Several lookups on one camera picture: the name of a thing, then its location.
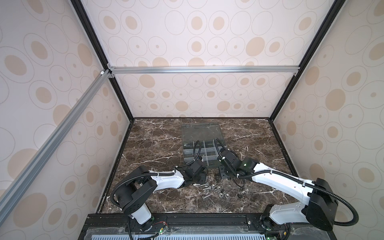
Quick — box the horizontal aluminium frame bar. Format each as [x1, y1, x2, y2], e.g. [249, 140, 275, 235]
[110, 65, 300, 75]

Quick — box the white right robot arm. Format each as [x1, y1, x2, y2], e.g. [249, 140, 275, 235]
[218, 149, 338, 232]

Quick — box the clear grey compartment organizer box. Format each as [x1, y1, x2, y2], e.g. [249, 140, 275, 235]
[182, 123, 225, 169]

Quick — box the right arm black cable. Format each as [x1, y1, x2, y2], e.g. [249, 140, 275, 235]
[213, 137, 360, 227]

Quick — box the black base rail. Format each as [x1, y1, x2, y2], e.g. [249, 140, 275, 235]
[79, 214, 336, 240]

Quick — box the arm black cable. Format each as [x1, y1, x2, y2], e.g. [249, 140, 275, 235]
[213, 137, 360, 227]
[109, 139, 202, 211]

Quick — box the diagonal aluminium frame bar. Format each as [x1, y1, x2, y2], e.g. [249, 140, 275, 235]
[1, 69, 111, 225]

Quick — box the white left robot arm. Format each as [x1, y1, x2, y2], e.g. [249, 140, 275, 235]
[110, 160, 207, 225]

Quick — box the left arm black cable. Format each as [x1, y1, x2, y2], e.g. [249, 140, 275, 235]
[109, 139, 202, 211]

